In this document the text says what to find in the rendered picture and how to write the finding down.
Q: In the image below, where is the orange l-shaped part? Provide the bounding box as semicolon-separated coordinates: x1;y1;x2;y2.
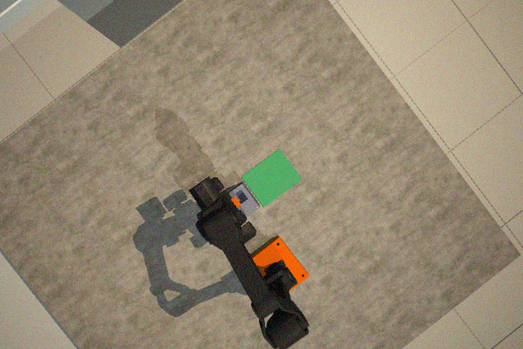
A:
231;197;241;208

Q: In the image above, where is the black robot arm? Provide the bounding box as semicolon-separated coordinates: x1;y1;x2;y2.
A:
189;177;310;349

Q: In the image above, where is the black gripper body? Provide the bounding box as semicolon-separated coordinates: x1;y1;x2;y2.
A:
211;177;257;244

